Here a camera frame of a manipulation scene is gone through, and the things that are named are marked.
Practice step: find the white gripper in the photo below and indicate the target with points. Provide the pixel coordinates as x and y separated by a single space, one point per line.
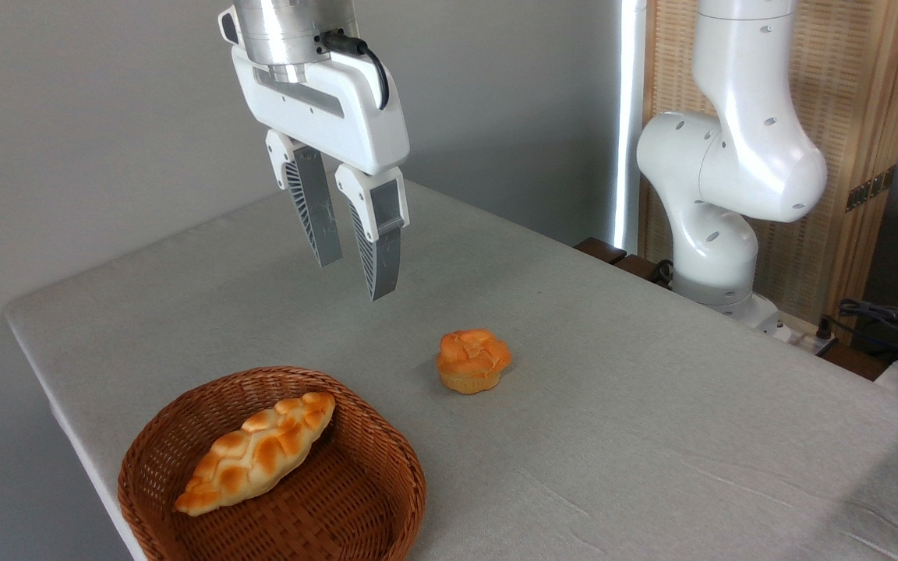
348 109

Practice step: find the long braided bread loaf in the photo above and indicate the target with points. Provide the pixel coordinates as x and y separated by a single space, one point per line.
262 452

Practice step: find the round muffin-shaped bread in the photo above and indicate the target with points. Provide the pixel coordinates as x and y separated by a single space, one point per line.
472 360

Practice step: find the dark brown wooden block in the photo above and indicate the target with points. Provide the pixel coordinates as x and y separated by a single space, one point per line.
601 249

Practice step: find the brown wicker basket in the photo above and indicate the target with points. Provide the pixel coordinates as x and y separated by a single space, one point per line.
340 499

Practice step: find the grey tablecloth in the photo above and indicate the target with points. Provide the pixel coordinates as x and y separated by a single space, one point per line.
652 436

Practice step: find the metal screen hinge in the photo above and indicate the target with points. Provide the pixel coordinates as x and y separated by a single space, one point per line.
870 189

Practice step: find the wooden folding screen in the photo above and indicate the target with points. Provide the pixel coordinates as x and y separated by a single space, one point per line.
854 78

